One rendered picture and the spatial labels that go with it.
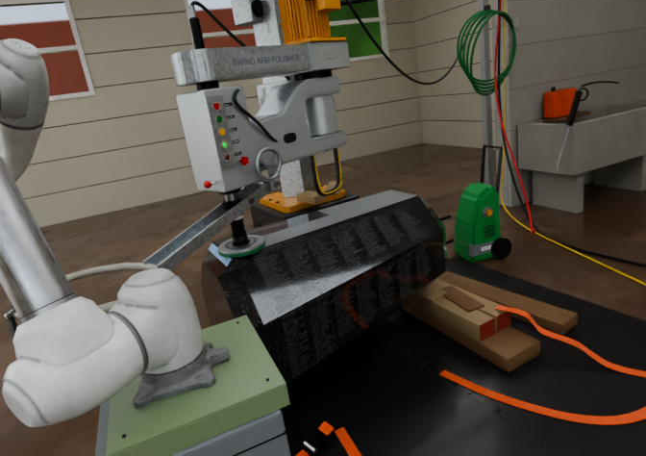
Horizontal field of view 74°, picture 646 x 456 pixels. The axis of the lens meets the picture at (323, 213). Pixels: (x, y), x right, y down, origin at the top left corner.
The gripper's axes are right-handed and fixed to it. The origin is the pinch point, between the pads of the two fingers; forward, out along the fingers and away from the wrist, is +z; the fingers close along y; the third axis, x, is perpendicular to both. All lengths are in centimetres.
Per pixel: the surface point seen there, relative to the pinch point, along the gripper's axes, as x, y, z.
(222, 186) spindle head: -22, 71, -37
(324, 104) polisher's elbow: -40, 139, -67
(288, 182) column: 15, 185, -19
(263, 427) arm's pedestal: -85, -2, 5
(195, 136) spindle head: -10, 73, -58
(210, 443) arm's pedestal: -77, -11, 4
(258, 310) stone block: -35, 67, 15
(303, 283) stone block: -46, 88, 11
